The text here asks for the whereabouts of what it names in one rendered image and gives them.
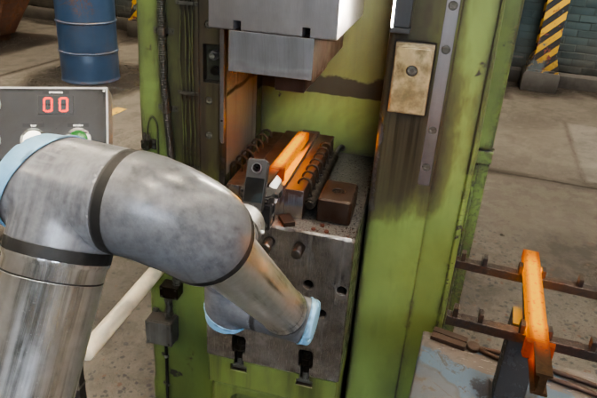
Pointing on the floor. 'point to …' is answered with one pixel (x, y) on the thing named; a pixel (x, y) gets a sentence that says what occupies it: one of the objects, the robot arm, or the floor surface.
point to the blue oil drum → (86, 34)
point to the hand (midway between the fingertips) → (272, 174)
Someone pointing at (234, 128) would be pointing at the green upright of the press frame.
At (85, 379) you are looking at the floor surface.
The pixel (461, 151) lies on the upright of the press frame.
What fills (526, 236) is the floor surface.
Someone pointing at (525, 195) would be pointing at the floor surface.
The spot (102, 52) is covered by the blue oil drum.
